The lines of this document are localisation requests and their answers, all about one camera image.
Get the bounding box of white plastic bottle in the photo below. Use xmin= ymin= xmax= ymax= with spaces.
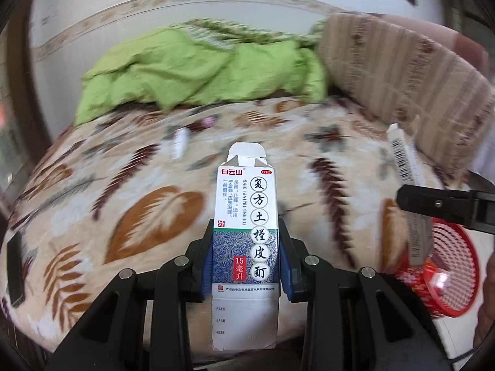
xmin=172 ymin=127 xmax=191 ymax=160

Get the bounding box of red plastic basket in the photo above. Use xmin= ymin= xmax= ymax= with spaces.
xmin=394 ymin=216 xmax=480 ymax=318

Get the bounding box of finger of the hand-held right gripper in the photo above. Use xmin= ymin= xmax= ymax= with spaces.
xmin=396 ymin=184 xmax=474 ymax=221

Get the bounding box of person's right forearm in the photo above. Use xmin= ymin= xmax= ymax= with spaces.
xmin=474 ymin=255 xmax=495 ymax=350

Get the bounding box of white blue-green medicine box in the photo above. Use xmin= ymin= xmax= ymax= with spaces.
xmin=211 ymin=142 xmax=281 ymax=352

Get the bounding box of brown wooden door frame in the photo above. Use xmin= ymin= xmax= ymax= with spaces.
xmin=4 ymin=8 xmax=55 ymax=155

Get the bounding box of leaf printed blanket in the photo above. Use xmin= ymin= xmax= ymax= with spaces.
xmin=0 ymin=96 xmax=457 ymax=356

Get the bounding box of green white patterned quilt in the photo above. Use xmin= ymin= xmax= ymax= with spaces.
xmin=170 ymin=17 xmax=325 ymax=47

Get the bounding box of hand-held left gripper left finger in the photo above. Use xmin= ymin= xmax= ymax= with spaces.
xmin=46 ymin=220 xmax=214 ymax=371

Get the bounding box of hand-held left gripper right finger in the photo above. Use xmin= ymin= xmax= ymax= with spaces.
xmin=279 ymin=222 xmax=457 ymax=371

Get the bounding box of pink pillow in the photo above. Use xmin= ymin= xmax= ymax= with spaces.
xmin=383 ymin=13 xmax=490 ymax=70

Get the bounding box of striped beige pillow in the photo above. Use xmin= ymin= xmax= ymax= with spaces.
xmin=315 ymin=12 xmax=495 ymax=186

